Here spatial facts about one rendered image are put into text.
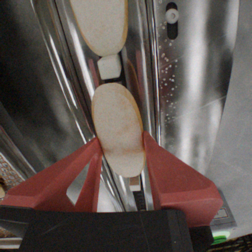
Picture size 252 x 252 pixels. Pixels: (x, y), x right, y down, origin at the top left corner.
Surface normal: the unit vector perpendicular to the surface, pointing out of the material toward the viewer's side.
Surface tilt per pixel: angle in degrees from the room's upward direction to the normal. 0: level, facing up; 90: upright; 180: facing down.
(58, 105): 0
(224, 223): 90
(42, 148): 0
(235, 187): 0
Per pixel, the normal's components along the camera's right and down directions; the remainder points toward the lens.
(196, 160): -0.03, 0.58
